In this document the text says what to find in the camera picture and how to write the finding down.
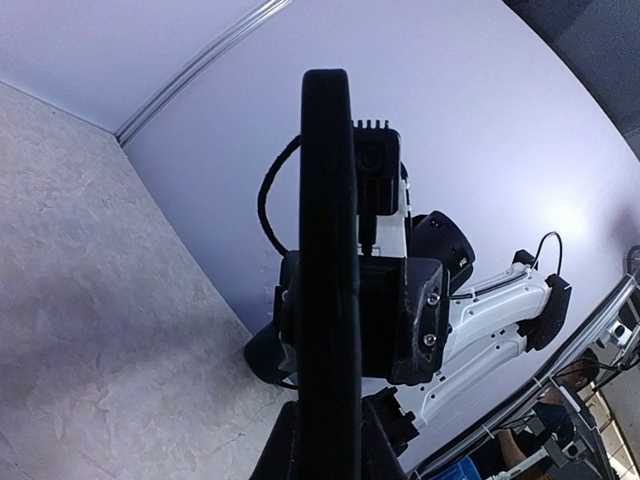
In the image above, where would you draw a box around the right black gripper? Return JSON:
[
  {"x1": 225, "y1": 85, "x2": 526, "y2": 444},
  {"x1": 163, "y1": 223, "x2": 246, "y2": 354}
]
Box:
[{"x1": 274, "y1": 252, "x2": 449, "y2": 385}]

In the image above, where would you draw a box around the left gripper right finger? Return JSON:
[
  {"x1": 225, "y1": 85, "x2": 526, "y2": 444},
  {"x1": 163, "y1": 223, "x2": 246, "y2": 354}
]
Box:
[{"x1": 361, "y1": 398, "x2": 406, "y2": 480}]

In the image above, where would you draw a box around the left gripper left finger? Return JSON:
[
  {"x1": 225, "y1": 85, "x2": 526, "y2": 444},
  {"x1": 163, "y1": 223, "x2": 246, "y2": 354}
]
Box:
[{"x1": 249, "y1": 401, "x2": 301, "y2": 480}]

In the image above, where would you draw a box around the black phone case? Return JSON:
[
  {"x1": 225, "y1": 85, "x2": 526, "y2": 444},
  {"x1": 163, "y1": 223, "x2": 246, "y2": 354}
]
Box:
[{"x1": 295, "y1": 69, "x2": 361, "y2": 479}]

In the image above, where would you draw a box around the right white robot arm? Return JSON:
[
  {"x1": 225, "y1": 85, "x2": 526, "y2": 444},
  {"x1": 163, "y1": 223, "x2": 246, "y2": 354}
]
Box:
[{"x1": 244, "y1": 128, "x2": 571, "y2": 451}]

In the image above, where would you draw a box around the blue plastic part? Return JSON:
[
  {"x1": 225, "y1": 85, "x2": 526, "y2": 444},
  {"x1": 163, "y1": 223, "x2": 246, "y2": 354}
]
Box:
[{"x1": 425, "y1": 457, "x2": 482, "y2": 480}]

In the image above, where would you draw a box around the dark green mug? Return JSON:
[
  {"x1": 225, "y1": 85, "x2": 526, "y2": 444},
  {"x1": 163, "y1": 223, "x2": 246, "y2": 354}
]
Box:
[{"x1": 243, "y1": 320, "x2": 297, "y2": 389}]

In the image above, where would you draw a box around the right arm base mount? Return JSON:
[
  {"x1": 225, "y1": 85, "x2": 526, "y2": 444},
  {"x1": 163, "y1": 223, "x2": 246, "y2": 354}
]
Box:
[{"x1": 366, "y1": 386, "x2": 419, "y2": 456}]

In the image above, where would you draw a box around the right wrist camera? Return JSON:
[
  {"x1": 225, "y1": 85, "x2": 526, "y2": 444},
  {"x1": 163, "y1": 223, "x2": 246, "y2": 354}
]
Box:
[{"x1": 353, "y1": 120, "x2": 411, "y2": 258}]

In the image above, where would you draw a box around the right aluminium frame post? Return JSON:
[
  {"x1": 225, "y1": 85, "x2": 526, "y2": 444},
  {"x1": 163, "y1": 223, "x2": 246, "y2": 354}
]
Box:
[{"x1": 114, "y1": 0, "x2": 291, "y2": 148}]

